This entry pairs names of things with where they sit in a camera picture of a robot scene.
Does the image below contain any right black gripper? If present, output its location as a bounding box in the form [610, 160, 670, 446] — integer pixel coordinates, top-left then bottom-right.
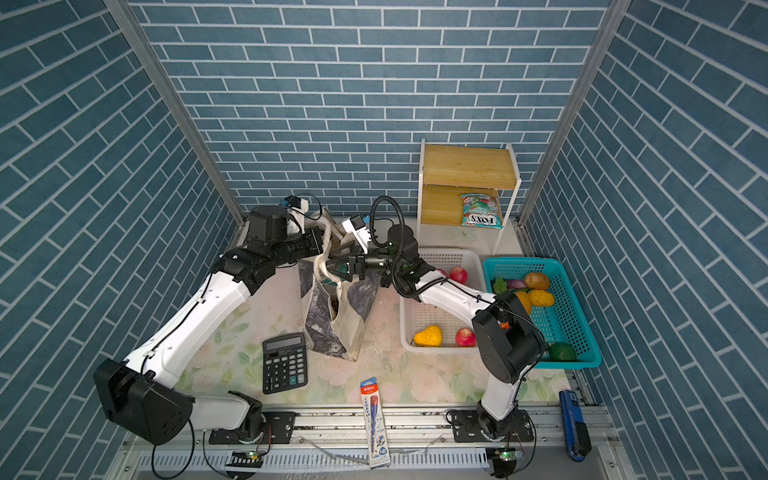
[323, 242, 405, 286]

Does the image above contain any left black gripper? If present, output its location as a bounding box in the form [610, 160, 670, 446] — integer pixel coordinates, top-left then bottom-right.
[269, 225, 333, 269]

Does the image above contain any beige canvas tote bag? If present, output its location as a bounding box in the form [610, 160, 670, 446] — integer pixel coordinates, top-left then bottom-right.
[298, 210, 380, 362]

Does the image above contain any red apple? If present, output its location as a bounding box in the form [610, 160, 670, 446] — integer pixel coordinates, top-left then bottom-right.
[455, 328, 477, 348]
[449, 266, 469, 285]

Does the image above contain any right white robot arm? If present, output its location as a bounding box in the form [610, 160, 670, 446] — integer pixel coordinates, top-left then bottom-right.
[341, 249, 548, 440]

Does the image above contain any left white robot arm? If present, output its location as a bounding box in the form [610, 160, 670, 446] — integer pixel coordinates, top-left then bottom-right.
[94, 228, 323, 446]

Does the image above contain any green Fox's candy bag right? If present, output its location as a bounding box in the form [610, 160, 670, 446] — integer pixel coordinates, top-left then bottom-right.
[461, 193, 502, 229]

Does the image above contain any white plastic fruit basket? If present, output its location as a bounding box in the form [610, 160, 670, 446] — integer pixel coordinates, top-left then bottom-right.
[399, 247, 487, 354]

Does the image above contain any yellow pear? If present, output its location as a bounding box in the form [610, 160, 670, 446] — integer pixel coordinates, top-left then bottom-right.
[413, 325, 443, 347]

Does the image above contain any black desk calculator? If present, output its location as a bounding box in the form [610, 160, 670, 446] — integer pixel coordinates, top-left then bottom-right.
[262, 332, 308, 395]

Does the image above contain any brown potato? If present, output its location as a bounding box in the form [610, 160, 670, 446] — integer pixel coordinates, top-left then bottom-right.
[523, 272, 551, 291]

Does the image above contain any teal plastic vegetable basket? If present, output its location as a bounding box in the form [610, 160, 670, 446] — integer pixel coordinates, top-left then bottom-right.
[483, 257, 602, 370]

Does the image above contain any green cucumber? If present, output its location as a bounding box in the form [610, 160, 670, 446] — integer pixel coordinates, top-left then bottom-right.
[548, 342, 578, 362]

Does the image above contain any packaged pen blister pack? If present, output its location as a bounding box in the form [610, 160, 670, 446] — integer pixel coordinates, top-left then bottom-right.
[360, 377, 391, 469]

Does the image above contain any blue utility knife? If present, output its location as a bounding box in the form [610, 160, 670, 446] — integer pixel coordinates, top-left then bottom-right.
[559, 390, 592, 462]

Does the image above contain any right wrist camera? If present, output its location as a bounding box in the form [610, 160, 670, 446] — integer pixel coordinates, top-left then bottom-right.
[342, 215, 372, 254]

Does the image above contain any white wire shelf rack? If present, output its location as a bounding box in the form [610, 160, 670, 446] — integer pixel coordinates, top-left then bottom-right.
[414, 142, 522, 256]

